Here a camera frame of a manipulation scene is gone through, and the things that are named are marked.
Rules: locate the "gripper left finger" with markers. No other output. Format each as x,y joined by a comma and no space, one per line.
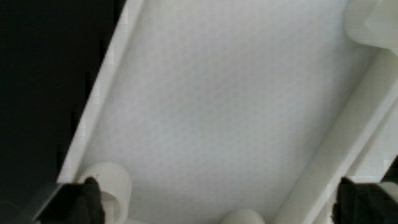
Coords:
74,207

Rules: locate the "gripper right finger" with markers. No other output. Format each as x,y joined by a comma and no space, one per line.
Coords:
364,204

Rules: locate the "white desk top tray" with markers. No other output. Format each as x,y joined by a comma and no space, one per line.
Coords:
241,113

